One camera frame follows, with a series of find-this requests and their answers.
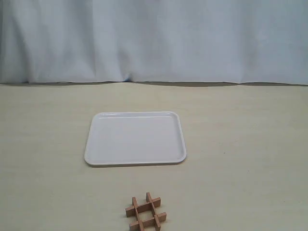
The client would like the notched wooden stick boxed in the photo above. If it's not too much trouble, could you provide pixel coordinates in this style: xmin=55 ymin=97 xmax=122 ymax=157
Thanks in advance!
xmin=130 ymin=197 xmax=143 ymax=231

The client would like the white rectangular plastic tray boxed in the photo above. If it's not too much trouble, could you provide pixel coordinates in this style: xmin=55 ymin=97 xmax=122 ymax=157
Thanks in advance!
xmin=84 ymin=111 xmax=187 ymax=167

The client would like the white backdrop curtain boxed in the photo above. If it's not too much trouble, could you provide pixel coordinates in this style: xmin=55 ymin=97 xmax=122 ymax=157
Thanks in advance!
xmin=0 ymin=0 xmax=308 ymax=85

